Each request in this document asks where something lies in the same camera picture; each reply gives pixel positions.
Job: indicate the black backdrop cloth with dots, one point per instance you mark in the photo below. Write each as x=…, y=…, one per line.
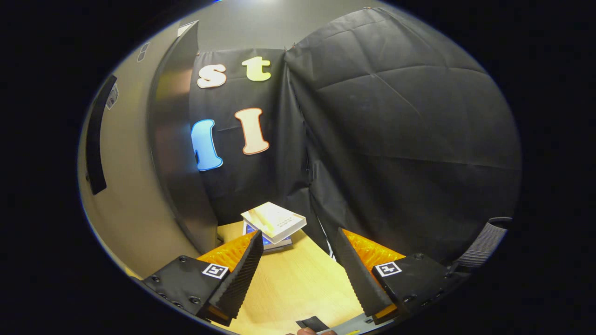
x=396, y=139

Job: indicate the dark ribbed object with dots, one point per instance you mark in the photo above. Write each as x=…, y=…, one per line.
x=484, y=242

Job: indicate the blue book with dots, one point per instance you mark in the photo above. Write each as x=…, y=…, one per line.
x=274, y=244

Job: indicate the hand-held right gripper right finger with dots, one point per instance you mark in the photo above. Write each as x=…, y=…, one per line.
x=356, y=274

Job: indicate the white shoe cabinet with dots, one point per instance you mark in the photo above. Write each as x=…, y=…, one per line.
x=177, y=139

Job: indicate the white shoe cabinet door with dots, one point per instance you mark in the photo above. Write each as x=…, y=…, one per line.
x=130, y=186

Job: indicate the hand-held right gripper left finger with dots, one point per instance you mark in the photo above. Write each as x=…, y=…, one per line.
x=240, y=274

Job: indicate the white flat box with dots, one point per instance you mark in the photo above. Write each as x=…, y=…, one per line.
x=274, y=221

